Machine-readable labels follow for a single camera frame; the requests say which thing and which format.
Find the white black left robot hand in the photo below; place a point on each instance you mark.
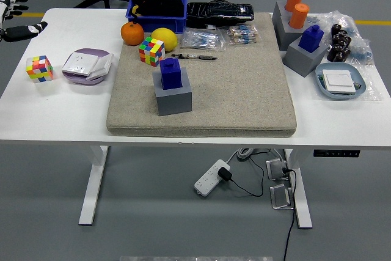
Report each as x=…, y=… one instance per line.
x=18, y=31

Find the blue seal stamp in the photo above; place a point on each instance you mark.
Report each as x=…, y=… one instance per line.
x=171, y=74
x=310, y=41

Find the grey cube seal holder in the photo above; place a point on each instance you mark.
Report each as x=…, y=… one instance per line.
x=302, y=60
x=174, y=102

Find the grey double seal holder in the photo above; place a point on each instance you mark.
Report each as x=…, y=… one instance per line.
x=284, y=35

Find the colourful puzzle cube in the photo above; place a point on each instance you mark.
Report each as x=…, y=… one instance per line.
x=151, y=51
x=39, y=70

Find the purple dish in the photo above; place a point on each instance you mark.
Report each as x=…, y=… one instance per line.
x=88, y=51

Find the orange fruit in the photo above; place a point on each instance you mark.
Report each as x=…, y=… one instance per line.
x=132, y=34

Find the blue plastic bin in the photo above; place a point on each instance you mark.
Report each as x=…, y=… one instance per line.
x=159, y=24

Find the yellow lemon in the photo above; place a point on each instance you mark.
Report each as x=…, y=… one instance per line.
x=165, y=39

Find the black cloth pouches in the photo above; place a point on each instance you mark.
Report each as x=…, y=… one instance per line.
x=165, y=4

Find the white table leg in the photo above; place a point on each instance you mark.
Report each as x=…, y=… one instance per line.
x=91, y=187
x=302, y=200

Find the black pen tool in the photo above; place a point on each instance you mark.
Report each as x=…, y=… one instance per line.
x=195, y=57

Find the bag of blue resistors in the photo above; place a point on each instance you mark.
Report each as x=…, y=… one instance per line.
x=201, y=40

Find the black wrapped device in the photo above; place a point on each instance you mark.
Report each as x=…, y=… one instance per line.
x=220, y=12

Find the beige fabric mat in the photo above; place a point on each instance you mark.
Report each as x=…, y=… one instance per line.
x=229, y=96

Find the bag of brown resistors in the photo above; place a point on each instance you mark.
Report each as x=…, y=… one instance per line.
x=243, y=35

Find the white power strip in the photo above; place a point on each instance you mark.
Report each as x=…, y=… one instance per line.
x=207, y=181

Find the light blue dish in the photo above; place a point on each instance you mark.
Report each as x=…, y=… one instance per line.
x=320, y=73

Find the dark brown capacitor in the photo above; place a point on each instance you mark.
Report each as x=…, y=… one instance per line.
x=332, y=56
x=336, y=29
x=341, y=36
x=337, y=49
x=346, y=41
x=345, y=53

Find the black table control panel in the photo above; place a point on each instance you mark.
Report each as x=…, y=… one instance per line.
x=336, y=153

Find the clear bag of blue parts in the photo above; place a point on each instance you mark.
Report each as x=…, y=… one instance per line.
x=360, y=47

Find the clear flat plastic bag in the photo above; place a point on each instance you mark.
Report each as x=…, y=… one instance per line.
x=372, y=90

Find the white wall socket panel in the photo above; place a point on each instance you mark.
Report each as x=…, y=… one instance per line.
x=79, y=63

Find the white switch panel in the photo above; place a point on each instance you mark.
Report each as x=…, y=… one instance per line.
x=339, y=81
x=103, y=66

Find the metal foot bracket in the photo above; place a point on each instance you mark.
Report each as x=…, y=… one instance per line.
x=276, y=169
x=281, y=197

